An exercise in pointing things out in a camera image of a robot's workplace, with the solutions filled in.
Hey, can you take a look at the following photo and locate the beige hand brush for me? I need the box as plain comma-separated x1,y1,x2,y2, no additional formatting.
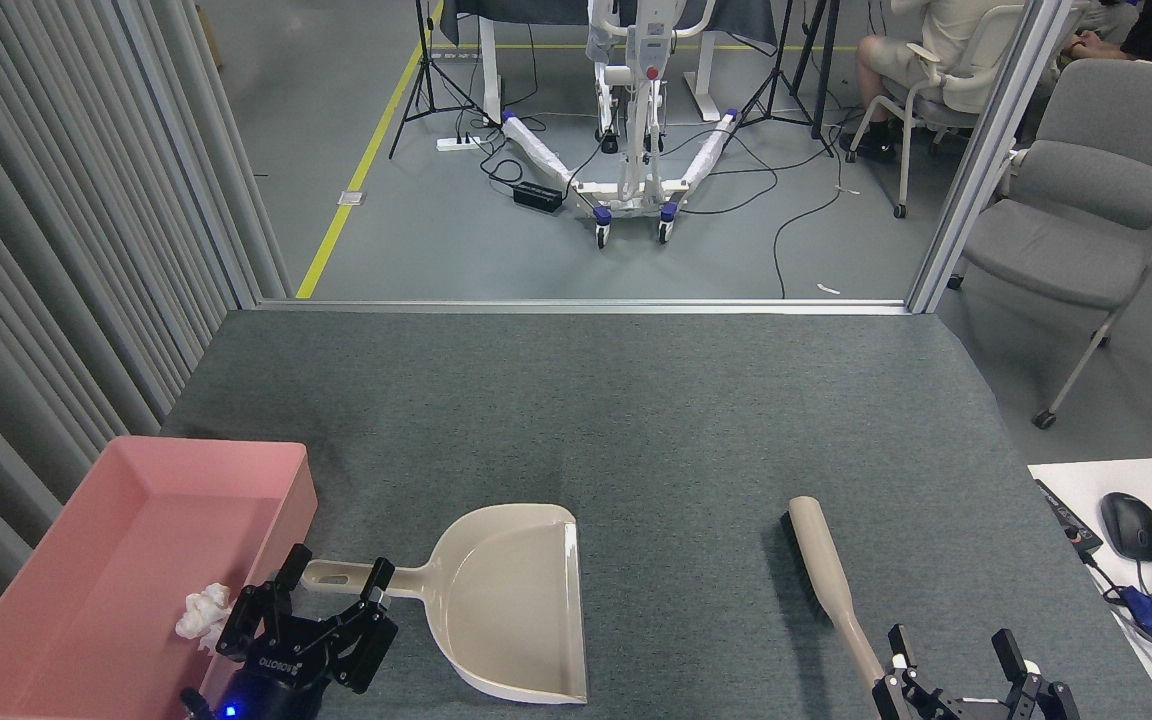
781,496,889,693

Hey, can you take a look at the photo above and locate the white paper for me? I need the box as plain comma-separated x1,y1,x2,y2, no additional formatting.
175,583,234,649

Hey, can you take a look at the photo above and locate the white side table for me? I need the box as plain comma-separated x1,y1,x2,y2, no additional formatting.
1028,456,1152,720

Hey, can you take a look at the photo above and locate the black floor cable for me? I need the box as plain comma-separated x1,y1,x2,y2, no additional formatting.
772,150,844,299

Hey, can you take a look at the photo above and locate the black thin cable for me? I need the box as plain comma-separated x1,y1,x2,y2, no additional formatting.
1081,552,1152,693

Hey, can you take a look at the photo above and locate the black computer mouse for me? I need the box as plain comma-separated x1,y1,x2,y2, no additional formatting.
1099,491,1152,563

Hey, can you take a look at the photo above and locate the white wheeled stand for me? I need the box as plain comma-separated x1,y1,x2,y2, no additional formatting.
501,0,742,249

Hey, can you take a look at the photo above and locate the black tripod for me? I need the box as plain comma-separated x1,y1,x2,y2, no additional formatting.
726,0,837,156
389,0,497,159

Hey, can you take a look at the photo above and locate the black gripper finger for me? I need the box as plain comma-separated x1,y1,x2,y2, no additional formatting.
992,629,1080,720
321,558,399,694
873,625,947,720
216,543,313,661

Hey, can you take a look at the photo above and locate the white office chair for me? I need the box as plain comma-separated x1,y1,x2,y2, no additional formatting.
848,5,1087,219

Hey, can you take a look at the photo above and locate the grey ribbed curtain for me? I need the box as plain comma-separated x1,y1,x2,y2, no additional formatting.
0,0,292,681

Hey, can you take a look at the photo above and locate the pink plastic bin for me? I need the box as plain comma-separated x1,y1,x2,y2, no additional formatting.
0,435,319,720

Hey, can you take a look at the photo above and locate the silver table edge rail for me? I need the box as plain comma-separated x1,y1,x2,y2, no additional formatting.
256,297,912,316

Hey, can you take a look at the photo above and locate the beige plastic dustpan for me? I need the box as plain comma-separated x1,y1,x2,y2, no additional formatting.
301,503,588,705

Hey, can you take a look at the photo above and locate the flat black box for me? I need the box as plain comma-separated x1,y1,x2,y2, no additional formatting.
1034,478,1105,557

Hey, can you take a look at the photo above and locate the silver post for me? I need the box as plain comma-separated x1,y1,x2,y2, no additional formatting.
908,0,1075,314

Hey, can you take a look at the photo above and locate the black power adapter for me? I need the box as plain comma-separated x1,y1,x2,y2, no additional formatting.
513,181,565,213

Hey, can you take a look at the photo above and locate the grey padded chair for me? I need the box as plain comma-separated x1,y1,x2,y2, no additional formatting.
948,58,1152,431

